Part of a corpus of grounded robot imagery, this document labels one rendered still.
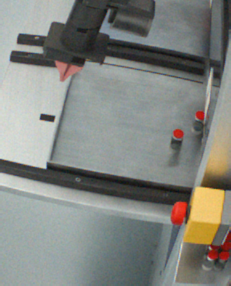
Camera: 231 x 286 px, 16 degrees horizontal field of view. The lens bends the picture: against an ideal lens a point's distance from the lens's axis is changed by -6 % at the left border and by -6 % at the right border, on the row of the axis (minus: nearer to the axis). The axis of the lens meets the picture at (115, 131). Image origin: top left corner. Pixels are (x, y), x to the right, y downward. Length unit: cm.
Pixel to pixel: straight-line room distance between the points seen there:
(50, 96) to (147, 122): 19
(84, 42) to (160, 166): 34
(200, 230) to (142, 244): 118
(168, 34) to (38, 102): 34
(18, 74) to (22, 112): 10
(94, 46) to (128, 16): 11
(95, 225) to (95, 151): 98
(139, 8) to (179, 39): 54
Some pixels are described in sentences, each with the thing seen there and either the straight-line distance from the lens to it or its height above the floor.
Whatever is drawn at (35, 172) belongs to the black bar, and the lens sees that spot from 150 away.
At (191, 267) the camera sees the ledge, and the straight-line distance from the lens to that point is 144.
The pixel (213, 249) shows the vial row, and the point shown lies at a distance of 141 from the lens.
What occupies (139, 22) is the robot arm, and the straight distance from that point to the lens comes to 128.
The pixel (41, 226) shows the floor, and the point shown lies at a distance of 251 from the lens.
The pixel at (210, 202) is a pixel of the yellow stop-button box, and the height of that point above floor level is 103.
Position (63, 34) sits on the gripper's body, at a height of 118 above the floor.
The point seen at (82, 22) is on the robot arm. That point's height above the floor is 123.
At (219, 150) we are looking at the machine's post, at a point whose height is 110.
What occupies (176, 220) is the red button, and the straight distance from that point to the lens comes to 134.
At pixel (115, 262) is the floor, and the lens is 246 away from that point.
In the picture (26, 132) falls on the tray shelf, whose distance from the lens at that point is 159.
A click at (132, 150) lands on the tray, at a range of 157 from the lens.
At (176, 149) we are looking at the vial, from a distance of 157.
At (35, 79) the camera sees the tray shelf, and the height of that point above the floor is 88.
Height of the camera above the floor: 209
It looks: 49 degrees down
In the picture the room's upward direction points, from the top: 9 degrees clockwise
